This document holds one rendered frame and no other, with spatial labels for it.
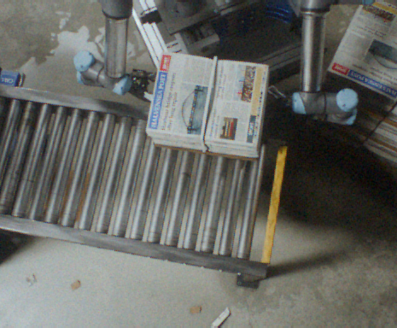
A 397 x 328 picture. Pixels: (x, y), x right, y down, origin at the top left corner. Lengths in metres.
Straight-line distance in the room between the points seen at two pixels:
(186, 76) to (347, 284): 1.43
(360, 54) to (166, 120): 0.81
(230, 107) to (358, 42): 0.64
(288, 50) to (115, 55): 1.20
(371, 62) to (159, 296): 1.50
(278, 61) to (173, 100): 1.07
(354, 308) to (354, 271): 0.18
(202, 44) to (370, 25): 0.66
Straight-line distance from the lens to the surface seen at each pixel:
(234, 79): 1.67
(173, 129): 1.63
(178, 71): 1.69
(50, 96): 2.03
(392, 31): 2.10
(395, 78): 2.01
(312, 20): 1.69
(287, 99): 1.85
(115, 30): 1.63
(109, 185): 1.85
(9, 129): 2.05
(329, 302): 2.62
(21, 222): 1.93
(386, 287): 2.69
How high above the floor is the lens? 2.57
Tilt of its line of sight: 75 degrees down
